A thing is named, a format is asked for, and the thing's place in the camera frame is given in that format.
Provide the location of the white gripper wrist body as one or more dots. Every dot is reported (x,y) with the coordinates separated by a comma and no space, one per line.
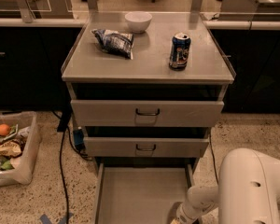
(184,213)

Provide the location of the grey top drawer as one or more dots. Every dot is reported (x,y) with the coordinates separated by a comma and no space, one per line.
(146,113)

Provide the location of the brown snack packet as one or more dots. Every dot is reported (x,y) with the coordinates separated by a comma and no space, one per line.
(10,149)

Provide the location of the grey metal drawer cabinet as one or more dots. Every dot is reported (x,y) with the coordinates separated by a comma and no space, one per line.
(91,74)

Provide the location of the blue soda can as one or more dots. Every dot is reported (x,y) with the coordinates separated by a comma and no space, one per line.
(179,51)

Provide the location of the blue power adapter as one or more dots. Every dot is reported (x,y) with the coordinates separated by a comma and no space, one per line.
(78,137)

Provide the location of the grey middle drawer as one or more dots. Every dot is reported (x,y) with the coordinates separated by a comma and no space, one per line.
(145,147)

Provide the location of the grey drawer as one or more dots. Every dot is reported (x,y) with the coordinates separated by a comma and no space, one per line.
(145,147)
(146,195)
(146,113)

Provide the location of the grey bottom drawer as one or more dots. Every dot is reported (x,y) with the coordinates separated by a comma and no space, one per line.
(146,195)

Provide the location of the blue chip bag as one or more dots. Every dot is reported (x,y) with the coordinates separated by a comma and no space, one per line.
(114,42)

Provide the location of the green snack packet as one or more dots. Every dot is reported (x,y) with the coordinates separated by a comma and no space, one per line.
(6,165)

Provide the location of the clear plastic storage bin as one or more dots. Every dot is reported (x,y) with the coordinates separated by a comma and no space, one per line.
(23,173)

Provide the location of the white ceramic bowl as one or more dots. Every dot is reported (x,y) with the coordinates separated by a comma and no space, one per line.
(138,21)

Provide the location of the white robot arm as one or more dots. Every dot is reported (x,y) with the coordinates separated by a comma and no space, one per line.
(248,192)

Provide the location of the orange fruit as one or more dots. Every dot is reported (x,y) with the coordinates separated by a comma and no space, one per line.
(4,129)

